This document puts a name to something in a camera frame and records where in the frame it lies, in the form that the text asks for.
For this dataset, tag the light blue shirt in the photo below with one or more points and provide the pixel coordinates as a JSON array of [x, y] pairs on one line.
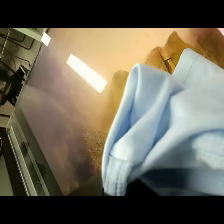
[[173, 126]]

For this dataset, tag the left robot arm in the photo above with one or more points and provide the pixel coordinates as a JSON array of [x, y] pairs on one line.
[[10, 83]]

